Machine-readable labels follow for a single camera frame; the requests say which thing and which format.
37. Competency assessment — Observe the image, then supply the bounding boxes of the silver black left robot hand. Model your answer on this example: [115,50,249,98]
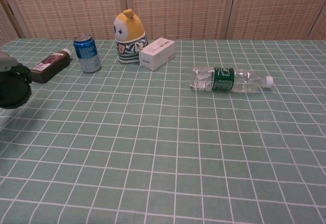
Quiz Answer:
[0,50,33,84]

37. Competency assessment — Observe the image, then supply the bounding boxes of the woven folding screen panel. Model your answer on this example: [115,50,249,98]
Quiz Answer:
[226,0,326,41]
[307,11,326,41]
[0,0,127,40]
[0,0,19,47]
[124,0,239,40]

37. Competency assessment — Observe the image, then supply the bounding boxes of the dark juice bottle white cap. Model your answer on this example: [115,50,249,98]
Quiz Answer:
[30,48,73,83]

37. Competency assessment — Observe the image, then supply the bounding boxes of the blue soda can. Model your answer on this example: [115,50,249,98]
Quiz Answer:
[73,34,102,74]

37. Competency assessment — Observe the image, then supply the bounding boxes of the yellow striped plush toy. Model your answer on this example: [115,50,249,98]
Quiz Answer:
[113,9,149,65]

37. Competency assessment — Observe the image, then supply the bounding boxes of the white cardboard box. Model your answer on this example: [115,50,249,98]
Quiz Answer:
[139,37,176,71]

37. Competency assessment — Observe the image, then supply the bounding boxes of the green checkered tablecloth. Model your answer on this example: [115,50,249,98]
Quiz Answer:
[0,38,326,224]

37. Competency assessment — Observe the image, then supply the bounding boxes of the clear water bottle green label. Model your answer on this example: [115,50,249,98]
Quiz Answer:
[189,66,275,93]

